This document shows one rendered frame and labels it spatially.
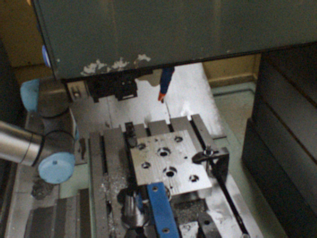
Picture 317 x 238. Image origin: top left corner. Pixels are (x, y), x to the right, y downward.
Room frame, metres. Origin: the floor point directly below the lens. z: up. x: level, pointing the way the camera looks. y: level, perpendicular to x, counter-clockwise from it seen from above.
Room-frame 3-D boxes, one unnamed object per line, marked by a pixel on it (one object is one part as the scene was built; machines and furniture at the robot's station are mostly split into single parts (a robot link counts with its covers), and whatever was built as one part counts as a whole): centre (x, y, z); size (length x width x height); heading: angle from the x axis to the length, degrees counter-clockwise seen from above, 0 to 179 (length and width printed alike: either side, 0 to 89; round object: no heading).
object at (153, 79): (0.69, 0.00, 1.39); 0.09 x 0.03 x 0.06; 89
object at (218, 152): (0.79, -0.17, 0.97); 0.13 x 0.03 x 0.15; 100
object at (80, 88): (0.68, 0.19, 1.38); 0.08 x 0.05 x 0.08; 12
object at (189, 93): (1.38, 0.10, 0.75); 0.89 x 0.67 x 0.26; 100
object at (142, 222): (0.41, 0.06, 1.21); 0.06 x 0.06 x 0.03
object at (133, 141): (0.93, 0.11, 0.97); 0.13 x 0.03 x 0.15; 10
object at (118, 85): (0.70, 0.11, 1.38); 0.12 x 0.08 x 0.09; 102
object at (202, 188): (0.78, -0.02, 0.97); 0.29 x 0.23 x 0.05; 10
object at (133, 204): (0.41, 0.06, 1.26); 0.04 x 0.04 x 0.07
